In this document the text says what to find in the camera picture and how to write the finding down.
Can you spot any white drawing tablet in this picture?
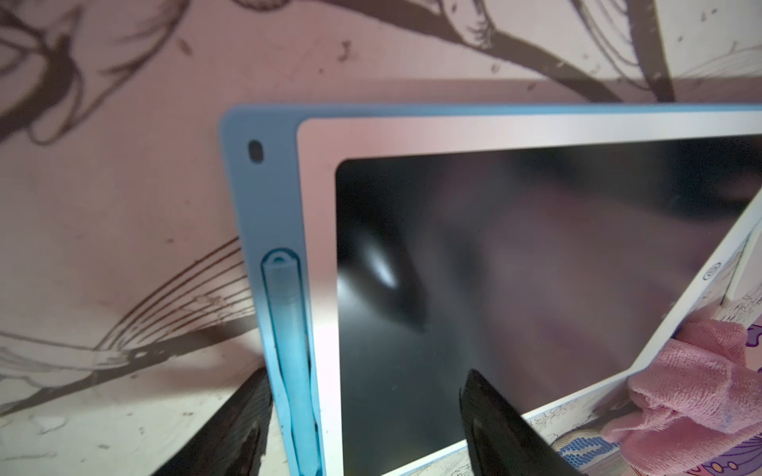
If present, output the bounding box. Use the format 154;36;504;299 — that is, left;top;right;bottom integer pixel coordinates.
720;222;761;309

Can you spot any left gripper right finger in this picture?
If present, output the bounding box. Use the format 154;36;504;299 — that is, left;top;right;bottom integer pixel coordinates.
460;369;579;476

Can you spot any blue-edged drawing tablet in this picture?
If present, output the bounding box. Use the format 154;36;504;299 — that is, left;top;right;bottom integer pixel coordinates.
218;104;761;475

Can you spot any pink cloth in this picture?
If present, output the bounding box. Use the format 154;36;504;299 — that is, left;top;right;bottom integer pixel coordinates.
601;321;761;475

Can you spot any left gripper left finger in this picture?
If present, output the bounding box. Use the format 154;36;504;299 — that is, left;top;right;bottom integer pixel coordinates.
155;368;273;476

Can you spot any blue stylus in tablet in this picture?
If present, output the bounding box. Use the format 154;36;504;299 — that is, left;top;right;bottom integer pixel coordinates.
261;249;321;475

